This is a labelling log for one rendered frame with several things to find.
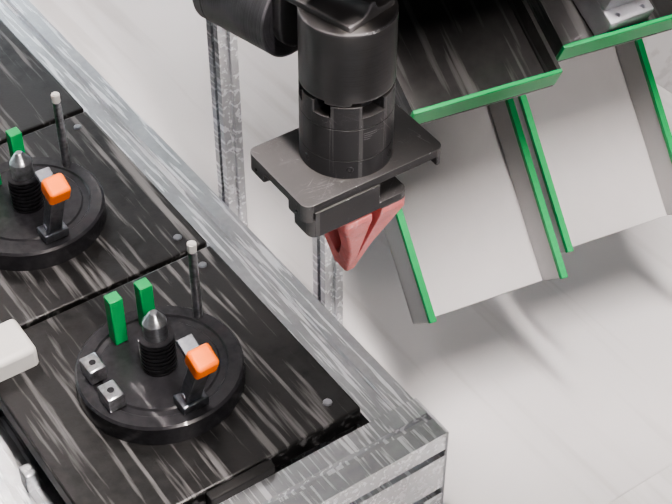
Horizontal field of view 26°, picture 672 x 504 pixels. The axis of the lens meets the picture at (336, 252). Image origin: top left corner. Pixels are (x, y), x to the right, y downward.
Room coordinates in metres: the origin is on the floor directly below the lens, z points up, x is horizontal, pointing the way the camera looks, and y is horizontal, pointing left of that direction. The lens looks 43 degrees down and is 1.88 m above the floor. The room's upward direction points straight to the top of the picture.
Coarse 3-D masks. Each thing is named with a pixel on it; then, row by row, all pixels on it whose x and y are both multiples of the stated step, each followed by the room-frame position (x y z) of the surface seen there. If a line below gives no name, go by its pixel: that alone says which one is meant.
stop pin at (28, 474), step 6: (30, 462) 0.75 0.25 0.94; (24, 468) 0.75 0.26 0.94; (30, 468) 0.75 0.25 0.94; (24, 474) 0.74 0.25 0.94; (30, 474) 0.74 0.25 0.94; (36, 474) 0.74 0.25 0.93; (24, 480) 0.74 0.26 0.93; (30, 480) 0.74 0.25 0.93; (36, 480) 0.74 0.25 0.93; (24, 486) 0.74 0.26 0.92; (30, 486) 0.74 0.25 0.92; (36, 486) 0.74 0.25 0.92; (30, 492) 0.74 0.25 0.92
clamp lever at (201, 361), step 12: (192, 336) 0.77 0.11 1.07; (180, 348) 0.76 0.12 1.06; (192, 348) 0.76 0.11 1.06; (204, 348) 0.76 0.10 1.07; (192, 360) 0.75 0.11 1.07; (204, 360) 0.75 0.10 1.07; (216, 360) 0.75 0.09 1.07; (192, 372) 0.74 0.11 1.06; (204, 372) 0.74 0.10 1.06; (192, 384) 0.75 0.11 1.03; (204, 384) 0.76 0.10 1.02; (192, 396) 0.76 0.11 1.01
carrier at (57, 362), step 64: (192, 256) 0.87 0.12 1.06; (64, 320) 0.88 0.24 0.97; (128, 320) 0.87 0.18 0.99; (192, 320) 0.87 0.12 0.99; (256, 320) 0.88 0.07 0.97; (0, 384) 0.81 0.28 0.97; (64, 384) 0.81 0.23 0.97; (128, 384) 0.79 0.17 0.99; (256, 384) 0.81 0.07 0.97; (320, 384) 0.81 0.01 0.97; (64, 448) 0.74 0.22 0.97; (128, 448) 0.74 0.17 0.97; (192, 448) 0.74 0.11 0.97; (256, 448) 0.74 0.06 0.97
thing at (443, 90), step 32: (416, 0) 0.99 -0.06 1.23; (448, 0) 0.99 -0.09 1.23; (480, 0) 0.99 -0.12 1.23; (512, 0) 0.99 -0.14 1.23; (416, 32) 0.96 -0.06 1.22; (448, 32) 0.96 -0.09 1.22; (480, 32) 0.97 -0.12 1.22; (512, 32) 0.97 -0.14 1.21; (416, 64) 0.93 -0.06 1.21; (448, 64) 0.93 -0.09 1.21; (480, 64) 0.94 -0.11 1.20; (512, 64) 0.94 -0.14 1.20; (544, 64) 0.94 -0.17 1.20; (416, 96) 0.90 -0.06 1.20; (448, 96) 0.91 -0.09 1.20; (480, 96) 0.89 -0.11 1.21; (512, 96) 0.91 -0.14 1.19
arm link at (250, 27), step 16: (192, 0) 0.73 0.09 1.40; (208, 0) 0.72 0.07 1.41; (224, 0) 0.71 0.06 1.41; (240, 0) 0.71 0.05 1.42; (256, 0) 0.70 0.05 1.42; (208, 16) 0.72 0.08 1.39; (224, 16) 0.71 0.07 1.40; (240, 16) 0.70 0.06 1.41; (256, 16) 0.70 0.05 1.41; (272, 16) 0.70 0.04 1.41; (240, 32) 0.71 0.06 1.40; (256, 32) 0.70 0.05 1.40; (272, 32) 0.70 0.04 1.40; (272, 48) 0.70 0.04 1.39; (288, 48) 0.71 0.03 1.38
